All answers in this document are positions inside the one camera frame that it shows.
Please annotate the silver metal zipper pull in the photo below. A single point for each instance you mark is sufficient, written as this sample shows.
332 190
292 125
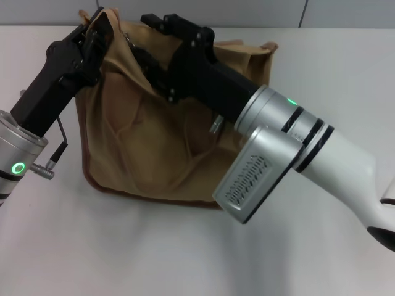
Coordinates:
127 38

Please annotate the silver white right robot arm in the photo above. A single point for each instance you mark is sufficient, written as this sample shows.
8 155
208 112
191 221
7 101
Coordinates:
339 160

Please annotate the silver vented wrist camera housing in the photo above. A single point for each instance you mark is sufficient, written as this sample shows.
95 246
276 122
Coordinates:
256 175

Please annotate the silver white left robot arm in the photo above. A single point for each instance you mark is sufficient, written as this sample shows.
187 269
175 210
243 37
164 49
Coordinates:
18 148

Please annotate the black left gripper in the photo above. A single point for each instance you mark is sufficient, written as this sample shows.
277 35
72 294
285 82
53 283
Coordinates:
46 95

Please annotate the khaki canvas food bag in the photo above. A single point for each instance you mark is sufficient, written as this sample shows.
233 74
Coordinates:
148 148

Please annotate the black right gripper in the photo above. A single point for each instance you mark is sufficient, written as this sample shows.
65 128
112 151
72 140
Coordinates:
203 80

